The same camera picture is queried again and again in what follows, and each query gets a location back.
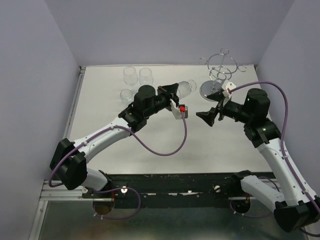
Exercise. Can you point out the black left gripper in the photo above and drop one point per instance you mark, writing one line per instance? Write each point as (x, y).
(171, 89)

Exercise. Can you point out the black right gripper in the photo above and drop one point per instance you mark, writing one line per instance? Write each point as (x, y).
(209, 116)

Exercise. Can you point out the clear wine glass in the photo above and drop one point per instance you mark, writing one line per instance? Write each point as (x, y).
(146, 76)
(130, 78)

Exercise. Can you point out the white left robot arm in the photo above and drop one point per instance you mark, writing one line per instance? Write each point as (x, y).
(70, 160)

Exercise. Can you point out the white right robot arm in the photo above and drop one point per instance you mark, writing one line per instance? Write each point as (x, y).
(296, 205)

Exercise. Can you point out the chrome wine glass rack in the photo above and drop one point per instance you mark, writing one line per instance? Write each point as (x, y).
(221, 67)

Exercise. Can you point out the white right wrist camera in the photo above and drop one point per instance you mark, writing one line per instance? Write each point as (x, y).
(227, 87)

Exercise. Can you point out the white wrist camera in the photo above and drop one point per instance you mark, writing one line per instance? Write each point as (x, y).
(179, 111)
(227, 87)

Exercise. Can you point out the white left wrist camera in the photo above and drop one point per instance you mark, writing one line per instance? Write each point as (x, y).
(179, 111)

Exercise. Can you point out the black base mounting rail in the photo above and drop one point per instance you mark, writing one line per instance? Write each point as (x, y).
(176, 190)

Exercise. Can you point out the aluminium frame rail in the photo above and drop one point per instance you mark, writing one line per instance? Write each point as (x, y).
(60, 193)

